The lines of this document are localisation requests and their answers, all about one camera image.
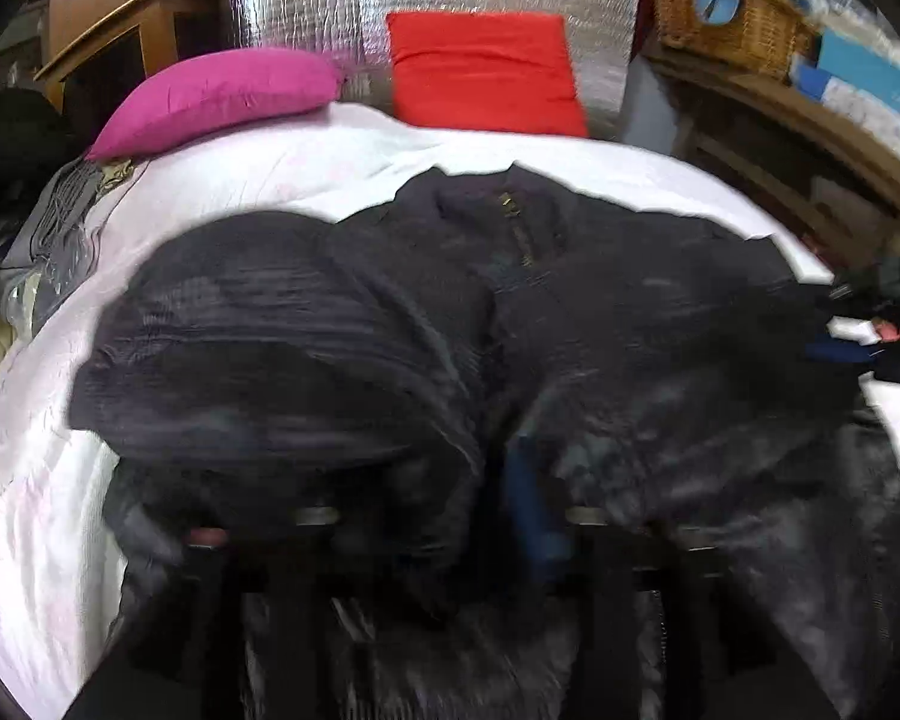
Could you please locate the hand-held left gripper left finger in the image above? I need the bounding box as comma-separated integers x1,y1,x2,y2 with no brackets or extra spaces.
182,504,346,720

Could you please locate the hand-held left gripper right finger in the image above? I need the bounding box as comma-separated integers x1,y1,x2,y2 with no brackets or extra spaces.
506,431,732,720

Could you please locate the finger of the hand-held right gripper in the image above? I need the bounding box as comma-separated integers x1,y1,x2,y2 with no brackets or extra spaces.
802,315,900,367

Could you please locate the black jacket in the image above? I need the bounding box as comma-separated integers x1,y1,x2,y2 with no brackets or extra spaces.
67,161,900,720

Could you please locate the wooden shelf unit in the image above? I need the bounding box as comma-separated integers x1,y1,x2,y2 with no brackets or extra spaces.
630,37,900,256

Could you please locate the light blue box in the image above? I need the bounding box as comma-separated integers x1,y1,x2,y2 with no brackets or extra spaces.
816,31,900,137

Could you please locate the white bed blanket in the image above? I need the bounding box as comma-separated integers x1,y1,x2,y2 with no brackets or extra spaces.
0,101,900,720

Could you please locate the wicker basket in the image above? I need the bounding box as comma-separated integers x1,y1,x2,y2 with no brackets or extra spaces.
647,0,817,83

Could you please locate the red pillow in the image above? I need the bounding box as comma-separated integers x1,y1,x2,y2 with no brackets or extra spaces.
385,11,590,139

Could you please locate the grey printed shirt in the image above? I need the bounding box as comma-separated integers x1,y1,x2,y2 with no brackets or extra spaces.
0,157,147,331

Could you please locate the pink pillow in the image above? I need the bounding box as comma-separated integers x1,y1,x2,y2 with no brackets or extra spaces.
85,46,344,162

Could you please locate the wooden cabinet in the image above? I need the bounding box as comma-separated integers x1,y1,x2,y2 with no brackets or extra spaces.
32,0,230,117

